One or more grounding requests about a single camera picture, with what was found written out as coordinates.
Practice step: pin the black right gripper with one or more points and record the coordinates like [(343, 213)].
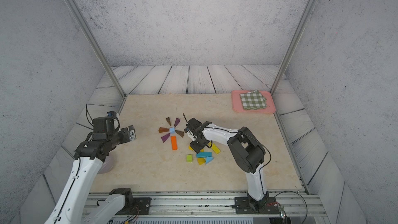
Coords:
[(195, 148)]

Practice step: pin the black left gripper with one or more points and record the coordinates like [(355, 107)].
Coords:
[(127, 137)]

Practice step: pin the brown slanted wooden block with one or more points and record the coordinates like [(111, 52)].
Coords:
[(180, 133)]

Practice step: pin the orange long wooden block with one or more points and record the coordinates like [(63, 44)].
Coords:
[(174, 142)]

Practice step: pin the dark brown rectangular block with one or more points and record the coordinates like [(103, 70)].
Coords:
[(168, 120)]

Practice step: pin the brown small wooden block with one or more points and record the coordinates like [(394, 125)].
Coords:
[(164, 130)]

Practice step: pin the teal long wooden block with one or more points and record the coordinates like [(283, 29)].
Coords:
[(204, 154)]

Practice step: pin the lime green long block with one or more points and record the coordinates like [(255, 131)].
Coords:
[(215, 149)]

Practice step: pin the purple rectangular wooden block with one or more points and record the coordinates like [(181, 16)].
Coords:
[(165, 137)]

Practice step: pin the green small cube block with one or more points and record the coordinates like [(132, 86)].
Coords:
[(189, 158)]

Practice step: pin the light blue triangle block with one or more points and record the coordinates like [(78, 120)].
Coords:
[(208, 160)]

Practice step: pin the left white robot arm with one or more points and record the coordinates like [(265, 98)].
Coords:
[(77, 186)]

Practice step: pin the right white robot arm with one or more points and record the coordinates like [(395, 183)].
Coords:
[(246, 150)]

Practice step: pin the lilac bowl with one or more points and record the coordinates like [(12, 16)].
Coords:
[(107, 165)]

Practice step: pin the green checkered cloth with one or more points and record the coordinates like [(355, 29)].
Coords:
[(253, 100)]

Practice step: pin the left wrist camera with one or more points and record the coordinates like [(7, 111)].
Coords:
[(112, 117)]

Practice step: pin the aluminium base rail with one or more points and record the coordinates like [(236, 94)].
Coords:
[(281, 205)]

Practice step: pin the left aluminium frame post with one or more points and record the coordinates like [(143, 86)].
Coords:
[(76, 12)]

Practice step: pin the aluminium frame post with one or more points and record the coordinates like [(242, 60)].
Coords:
[(309, 7), (76, 12)]

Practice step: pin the right aluminium frame post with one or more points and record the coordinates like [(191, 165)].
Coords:
[(309, 7)]

